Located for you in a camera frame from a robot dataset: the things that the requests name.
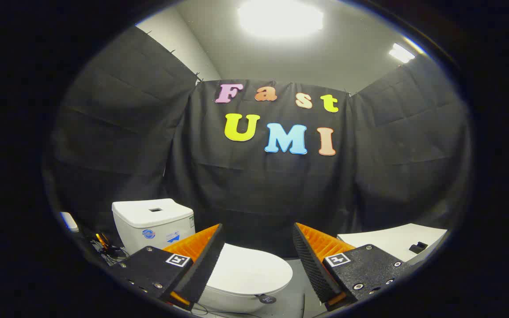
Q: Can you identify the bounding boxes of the small ceiling light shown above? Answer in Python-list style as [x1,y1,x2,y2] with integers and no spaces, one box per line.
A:
[388,43,415,63]

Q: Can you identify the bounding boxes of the large ceiling light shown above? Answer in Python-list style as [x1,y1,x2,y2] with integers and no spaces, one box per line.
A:
[238,0,324,38]

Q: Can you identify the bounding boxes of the white toilet lid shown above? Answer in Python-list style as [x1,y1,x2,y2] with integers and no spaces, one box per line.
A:
[201,243,293,295]

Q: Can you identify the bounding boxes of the small white device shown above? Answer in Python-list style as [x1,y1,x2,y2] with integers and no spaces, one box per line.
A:
[60,212,79,233]

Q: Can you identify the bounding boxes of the white flat board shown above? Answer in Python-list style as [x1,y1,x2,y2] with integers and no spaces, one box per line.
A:
[337,223,448,264]

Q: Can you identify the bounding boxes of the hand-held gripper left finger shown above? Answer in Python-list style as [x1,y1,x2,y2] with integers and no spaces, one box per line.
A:
[119,223,225,310]

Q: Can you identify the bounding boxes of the black cable bundle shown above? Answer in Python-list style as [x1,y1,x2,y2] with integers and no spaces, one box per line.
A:
[89,232,129,266]

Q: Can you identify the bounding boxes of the thin black floor cables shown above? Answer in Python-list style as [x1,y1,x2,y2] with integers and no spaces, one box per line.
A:
[190,303,262,318]

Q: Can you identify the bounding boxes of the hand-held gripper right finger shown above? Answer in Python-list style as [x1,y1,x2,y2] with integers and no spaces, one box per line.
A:
[292,222,415,312]

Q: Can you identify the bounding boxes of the white toilet bowl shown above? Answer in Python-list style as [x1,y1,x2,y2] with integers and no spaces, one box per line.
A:
[197,283,292,314]

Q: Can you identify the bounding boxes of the black backdrop cloth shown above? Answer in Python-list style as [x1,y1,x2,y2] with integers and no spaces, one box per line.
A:
[45,24,471,265]

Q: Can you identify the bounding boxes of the white toilet tank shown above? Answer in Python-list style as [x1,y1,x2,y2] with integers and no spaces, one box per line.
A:
[112,198,195,255]

